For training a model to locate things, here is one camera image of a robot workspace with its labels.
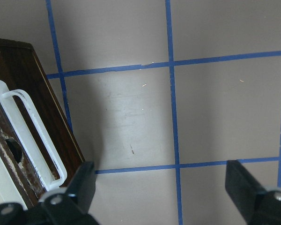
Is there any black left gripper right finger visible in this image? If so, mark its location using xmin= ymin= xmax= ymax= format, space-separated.
xmin=225 ymin=160 xmax=267 ymax=219

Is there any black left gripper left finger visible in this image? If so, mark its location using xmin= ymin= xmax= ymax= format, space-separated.
xmin=65 ymin=161 xmax=96 ymax=213

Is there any white plastic drawer handle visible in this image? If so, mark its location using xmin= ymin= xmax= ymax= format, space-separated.
xmin=0 ymin=80 xmax=67 ymax=191

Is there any dark brown wooden drawer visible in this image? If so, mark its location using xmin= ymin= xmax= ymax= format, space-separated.
xmin=0 ymin=39 xmax=84 ymax=208

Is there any cream white cabinet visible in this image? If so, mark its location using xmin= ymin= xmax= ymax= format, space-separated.
xmin=0 ymin=157 xmax=27 ymax=209

